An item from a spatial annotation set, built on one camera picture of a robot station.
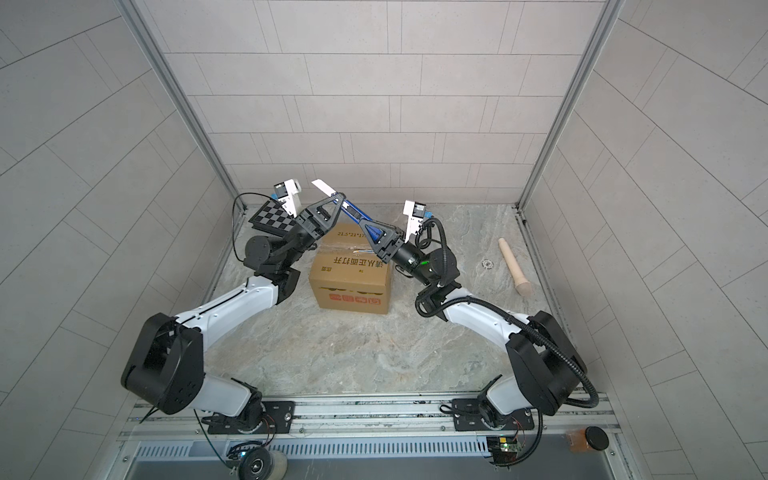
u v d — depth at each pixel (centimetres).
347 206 62
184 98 86
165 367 41
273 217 108
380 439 69
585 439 61
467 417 71
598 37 74
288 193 60
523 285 91
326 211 63
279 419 71
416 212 60
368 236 62
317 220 61
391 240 60
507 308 49
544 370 42
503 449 68
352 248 82
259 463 57
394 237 60
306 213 59
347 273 78
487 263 99
